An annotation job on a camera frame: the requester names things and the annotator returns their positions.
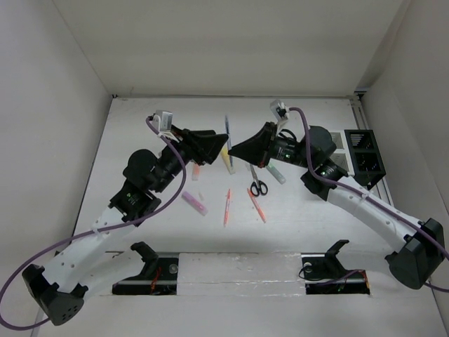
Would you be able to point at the white slotted organizer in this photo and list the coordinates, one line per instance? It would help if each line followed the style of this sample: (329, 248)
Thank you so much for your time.
(341, 156)

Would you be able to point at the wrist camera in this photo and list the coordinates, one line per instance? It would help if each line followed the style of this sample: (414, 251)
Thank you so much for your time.
(280, 112)
(162, 122)

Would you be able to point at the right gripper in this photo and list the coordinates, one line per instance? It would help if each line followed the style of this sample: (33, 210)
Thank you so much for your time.
(256, 150)

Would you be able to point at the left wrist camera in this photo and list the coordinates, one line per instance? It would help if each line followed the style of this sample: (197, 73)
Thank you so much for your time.
(162, 122)

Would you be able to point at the black slotted organizer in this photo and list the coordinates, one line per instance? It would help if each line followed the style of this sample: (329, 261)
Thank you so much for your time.
(365, 157)

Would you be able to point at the black handled scissors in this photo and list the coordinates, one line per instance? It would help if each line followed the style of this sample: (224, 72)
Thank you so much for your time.
(257, 187)

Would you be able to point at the yellow highlighter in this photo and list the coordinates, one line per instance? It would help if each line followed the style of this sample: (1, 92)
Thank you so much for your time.
(227, 160)

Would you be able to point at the red pen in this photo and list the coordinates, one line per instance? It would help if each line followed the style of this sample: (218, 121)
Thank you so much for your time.
(257, 206)
(226, 210)

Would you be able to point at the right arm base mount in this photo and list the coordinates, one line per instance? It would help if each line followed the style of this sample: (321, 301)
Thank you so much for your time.
(323, 274)

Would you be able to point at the green highlighter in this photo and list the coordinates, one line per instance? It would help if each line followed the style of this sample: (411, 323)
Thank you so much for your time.
(276, 173)

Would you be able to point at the purple highlighter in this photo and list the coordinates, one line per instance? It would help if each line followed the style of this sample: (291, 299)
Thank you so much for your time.
(194, 203)

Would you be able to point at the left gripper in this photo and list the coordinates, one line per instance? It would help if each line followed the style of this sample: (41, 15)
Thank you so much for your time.
(200, 146)

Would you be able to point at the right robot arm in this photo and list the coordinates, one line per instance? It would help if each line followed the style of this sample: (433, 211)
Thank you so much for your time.
(418, 247)

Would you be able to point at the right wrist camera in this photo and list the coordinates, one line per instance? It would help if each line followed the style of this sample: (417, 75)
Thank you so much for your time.
(280, 112)

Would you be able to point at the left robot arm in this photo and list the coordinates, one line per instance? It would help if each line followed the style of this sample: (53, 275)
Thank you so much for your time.
(63, 285)

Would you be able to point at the orange highlighter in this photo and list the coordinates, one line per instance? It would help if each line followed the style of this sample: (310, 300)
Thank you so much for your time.
(196, 169)

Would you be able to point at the blue pen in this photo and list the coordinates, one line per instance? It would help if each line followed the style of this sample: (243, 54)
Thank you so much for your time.
(227, 129)

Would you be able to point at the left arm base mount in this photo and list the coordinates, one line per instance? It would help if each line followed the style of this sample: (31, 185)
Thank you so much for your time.
(158, 276)

